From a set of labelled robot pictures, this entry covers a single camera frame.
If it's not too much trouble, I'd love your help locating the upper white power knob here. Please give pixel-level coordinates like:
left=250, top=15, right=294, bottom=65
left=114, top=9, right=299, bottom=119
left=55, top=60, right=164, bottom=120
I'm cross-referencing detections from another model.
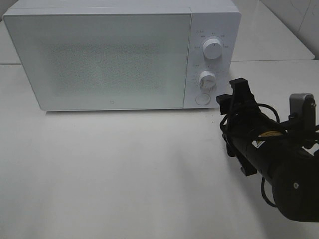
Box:
left=202, top=37, right=223, bottom=60

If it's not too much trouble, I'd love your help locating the white microwave oven body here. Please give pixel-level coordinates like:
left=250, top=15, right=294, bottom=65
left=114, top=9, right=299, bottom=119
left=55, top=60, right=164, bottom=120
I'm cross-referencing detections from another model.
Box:
left=2, top=0, right=241, bottom=111

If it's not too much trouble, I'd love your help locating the white timer knob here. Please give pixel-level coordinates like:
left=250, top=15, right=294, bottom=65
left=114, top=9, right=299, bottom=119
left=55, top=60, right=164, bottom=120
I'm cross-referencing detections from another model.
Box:
left=198, top=71, right=216, bottom=89

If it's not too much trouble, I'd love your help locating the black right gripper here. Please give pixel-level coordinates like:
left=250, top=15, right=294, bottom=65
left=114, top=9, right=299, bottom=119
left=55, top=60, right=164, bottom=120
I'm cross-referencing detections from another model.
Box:
left=216, top=78, right=279, bottom=177

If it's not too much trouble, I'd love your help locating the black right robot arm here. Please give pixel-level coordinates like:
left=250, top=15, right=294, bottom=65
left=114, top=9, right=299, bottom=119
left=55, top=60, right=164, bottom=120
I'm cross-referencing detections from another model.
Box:
left=216, top=78, right=319, bottom=222

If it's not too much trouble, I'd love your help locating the round white door-release button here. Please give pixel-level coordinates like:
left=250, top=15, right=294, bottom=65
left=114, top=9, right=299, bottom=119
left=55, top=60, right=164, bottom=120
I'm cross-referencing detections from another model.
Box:
left=195, top=94, right=211, bottom=106

